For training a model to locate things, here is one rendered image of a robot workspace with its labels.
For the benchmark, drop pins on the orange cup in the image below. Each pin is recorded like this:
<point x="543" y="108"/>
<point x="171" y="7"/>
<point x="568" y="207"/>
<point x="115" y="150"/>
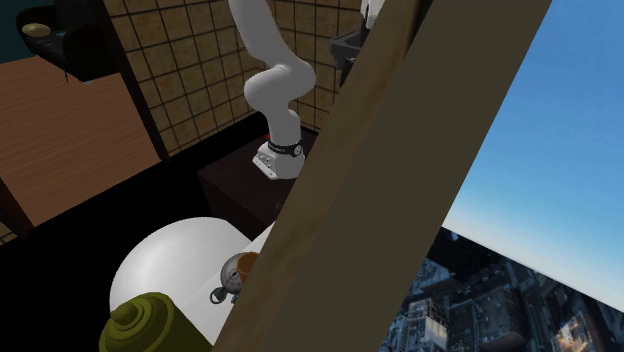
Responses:
<point x="246" y="265"/>

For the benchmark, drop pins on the brown wooden table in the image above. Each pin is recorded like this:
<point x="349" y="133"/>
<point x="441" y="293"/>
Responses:
<point x="58" y="146"/>

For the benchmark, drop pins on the white toilet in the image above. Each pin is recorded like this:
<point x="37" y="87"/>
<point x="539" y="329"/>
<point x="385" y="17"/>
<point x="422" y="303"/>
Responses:
<point x="170" y="258"/>

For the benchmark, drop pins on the dark robot stand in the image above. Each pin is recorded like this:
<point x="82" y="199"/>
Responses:
<point x="234" y="192"/>

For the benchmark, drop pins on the silver stopwatch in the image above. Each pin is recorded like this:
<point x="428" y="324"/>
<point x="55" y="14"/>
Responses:
<point x="230" y="278"/>

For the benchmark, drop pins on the olive green spray can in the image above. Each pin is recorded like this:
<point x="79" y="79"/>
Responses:
<point x="146" y="326"/>

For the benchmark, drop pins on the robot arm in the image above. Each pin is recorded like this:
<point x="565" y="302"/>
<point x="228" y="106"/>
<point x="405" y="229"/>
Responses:
<point x="280" y="83"/>

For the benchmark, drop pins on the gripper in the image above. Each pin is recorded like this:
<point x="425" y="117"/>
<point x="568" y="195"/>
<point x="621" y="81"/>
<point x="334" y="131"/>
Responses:
<point x="347" y="48"/>

